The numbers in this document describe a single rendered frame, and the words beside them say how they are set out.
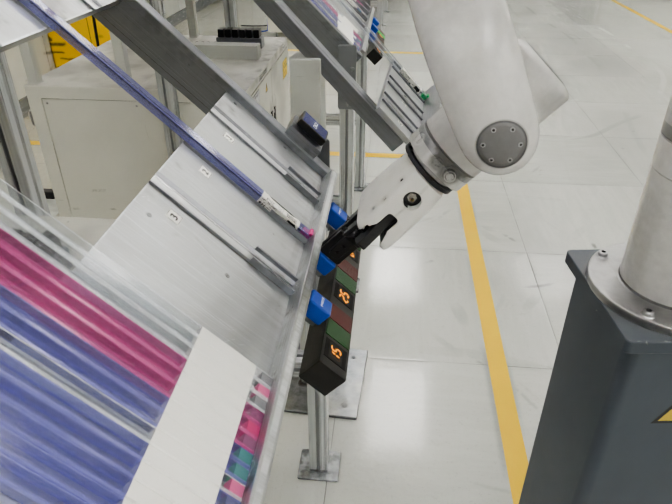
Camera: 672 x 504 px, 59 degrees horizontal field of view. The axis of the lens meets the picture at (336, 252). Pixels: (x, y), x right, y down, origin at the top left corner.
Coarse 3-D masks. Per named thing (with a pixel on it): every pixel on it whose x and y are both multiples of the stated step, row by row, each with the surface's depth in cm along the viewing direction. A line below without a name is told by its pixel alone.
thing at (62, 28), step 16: (32, 0) 63; (48, 16) 63; (64, 32) 64; (80, 48) 65; (96, 48) 66; (96, 64) 66; (112, 64) 66; (128, 80) 67; (144, 96) 67; (160, 112) 68; (176, 128) 69; (192, 144) 70; (208, 144) 71; (224, 160) 71; (240, 176) 71; (256, 192) 72
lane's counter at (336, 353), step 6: (330, 342) 67; (330, 348) 66; (336, 348) 67; (324, 354) 65; (330, 354) 66; (336, 354) 66; (342, 354) 67; (336, 360) 66; (342, 360) 67; (342, 366) 66
